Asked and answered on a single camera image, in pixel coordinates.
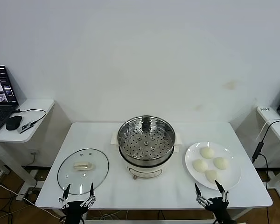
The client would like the white cable tangle under table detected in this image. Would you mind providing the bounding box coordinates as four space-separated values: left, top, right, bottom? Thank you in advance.
93 209 124 221

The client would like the black cable with adapter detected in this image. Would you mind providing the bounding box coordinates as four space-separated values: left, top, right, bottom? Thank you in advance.
252 118 280 189

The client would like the black usb hub cable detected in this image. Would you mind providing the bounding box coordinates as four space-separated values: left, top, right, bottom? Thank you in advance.
14 108 47 124

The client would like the white steamed baozi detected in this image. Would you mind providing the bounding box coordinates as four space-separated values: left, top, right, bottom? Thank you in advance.
213 156 230 169
200 147 215 160
192 159 209 173
204 169 222 185

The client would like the white round plate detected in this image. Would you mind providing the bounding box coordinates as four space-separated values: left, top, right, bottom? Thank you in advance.
184 141 242 190

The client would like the white side table with mouse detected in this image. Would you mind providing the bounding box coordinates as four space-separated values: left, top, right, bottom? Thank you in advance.
0 98 55 201

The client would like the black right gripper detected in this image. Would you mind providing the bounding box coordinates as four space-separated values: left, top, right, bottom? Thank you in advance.
194 179 238 224

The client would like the glass lid with cream handle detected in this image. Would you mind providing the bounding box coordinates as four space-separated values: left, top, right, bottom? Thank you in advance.
57 148 110 196

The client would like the white side table with label box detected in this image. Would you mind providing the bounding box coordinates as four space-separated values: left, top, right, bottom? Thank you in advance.
256 105 280 201

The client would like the cream electric cooker pot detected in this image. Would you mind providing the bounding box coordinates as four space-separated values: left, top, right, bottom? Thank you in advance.
110 136 183 181

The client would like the black laptop with keyboard visible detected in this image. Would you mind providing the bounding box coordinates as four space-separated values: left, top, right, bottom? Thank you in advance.
0 65 19 136

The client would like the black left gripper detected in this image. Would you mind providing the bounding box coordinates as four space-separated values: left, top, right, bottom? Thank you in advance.
58 182 96 224

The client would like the perforated steel steamer basket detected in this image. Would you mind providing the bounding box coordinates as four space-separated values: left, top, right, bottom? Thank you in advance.
110 115 184 161

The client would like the grey usb hub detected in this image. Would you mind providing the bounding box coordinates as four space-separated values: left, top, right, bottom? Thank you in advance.
18 123 35 134

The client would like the white floor cable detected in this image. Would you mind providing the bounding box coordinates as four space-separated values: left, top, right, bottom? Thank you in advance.
0 176 61 217

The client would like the black computer mouse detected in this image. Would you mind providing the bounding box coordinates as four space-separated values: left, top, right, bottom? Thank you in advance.
5 115 23 131

